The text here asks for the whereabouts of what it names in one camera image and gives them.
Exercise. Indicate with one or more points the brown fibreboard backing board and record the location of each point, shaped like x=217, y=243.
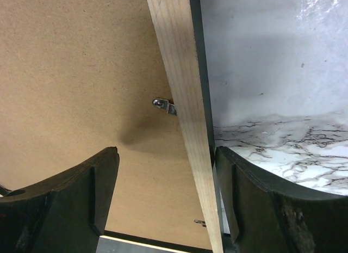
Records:
x=78, y=76

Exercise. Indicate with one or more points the light wooden picture frame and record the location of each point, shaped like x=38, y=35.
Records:
x=178, y=26

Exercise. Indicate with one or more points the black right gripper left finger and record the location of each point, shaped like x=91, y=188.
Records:
x=64, y=213

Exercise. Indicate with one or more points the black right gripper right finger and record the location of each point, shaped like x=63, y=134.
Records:
x=266, y=213

